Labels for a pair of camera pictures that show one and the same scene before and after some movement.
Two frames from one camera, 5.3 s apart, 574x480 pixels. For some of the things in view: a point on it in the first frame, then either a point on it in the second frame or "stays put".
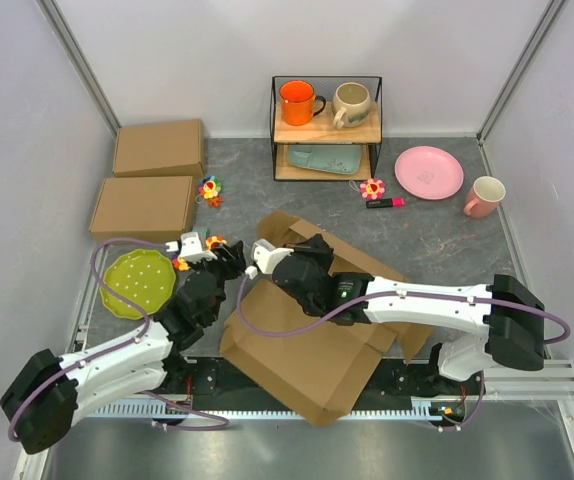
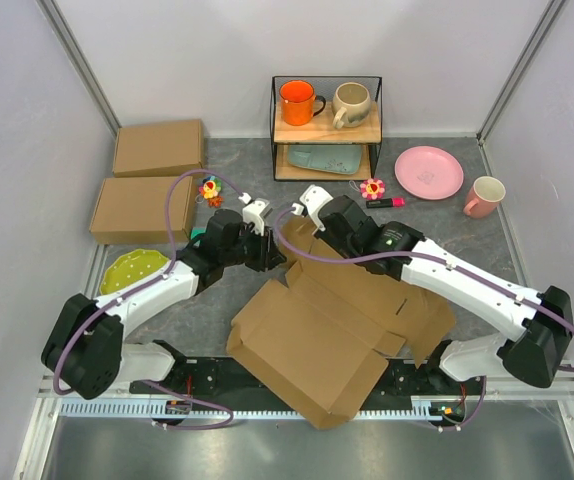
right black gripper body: x=319 y=257 → x=354 y=251
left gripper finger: x=236 y=265 → x=273 y=258
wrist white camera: x=191 y=249 → x=256 y=212
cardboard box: x=320 y=364 stays put
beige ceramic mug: x=350 y=105 stays put
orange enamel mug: x=299 y=103 stays put
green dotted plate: x=146 y=275 stays put
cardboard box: x=148 y=209 stays put
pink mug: x=483 y=197 stays put
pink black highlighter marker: x=388 y=202 stays put
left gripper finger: x=227 y=252 → x=269 y=237
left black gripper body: x=220 y=270 → x=248 y=250
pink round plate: x=428 y=173 stays put
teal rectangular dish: x=335 y=158 stays put
